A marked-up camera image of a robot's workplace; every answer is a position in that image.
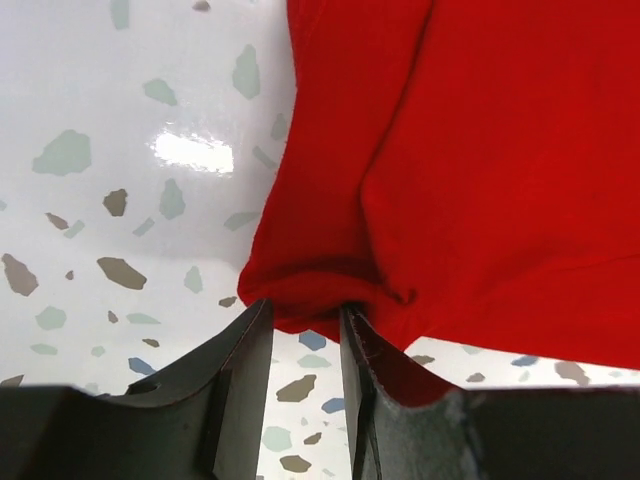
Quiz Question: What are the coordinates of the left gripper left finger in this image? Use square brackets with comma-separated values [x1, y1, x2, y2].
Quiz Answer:
[1, 300, 273, 479]

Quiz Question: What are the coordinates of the red t shirt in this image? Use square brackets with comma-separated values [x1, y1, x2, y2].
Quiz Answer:
[238, 1, 639, 369]

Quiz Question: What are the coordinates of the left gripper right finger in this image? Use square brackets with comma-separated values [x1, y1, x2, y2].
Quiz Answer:
[340, 305, 639, 480]

